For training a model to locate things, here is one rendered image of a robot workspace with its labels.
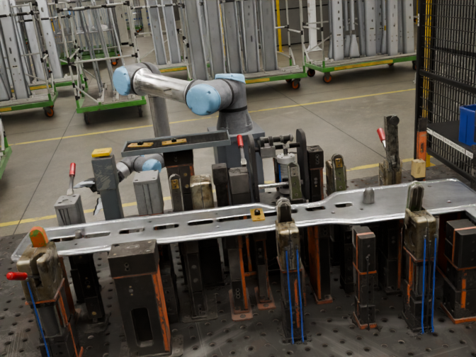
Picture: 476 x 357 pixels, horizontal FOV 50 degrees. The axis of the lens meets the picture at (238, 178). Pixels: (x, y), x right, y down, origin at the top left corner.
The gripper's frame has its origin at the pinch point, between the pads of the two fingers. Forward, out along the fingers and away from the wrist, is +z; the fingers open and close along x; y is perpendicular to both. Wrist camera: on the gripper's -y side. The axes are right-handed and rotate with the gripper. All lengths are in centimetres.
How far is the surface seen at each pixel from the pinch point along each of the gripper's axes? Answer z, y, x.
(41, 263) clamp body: 51, 78, -16
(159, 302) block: 37, 89, 10
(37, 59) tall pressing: -426, -765, -67
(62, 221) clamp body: 30, 49, -13
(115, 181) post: 6.1, 47.1, -11.1
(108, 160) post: 4, 49, -19
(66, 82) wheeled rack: -424, -718, -5
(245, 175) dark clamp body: -13, 87, 4
